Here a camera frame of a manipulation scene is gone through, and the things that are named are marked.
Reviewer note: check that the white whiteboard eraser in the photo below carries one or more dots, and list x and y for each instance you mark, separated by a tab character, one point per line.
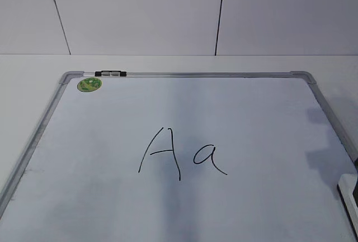
347	187

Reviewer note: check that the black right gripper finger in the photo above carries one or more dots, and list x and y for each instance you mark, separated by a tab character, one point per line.
356	164

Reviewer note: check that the white board with aluminium frame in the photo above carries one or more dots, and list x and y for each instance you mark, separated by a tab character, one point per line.
181	157

